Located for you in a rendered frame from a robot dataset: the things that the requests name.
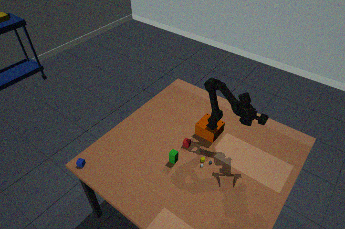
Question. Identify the small blue block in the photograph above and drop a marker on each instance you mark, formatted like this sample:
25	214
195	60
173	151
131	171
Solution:
80	162

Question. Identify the red block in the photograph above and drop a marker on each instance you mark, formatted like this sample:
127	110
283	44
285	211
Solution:
186	142

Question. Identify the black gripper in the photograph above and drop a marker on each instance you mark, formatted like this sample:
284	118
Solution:
251	113

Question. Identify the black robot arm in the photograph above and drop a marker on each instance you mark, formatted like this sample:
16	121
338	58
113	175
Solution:
211	86

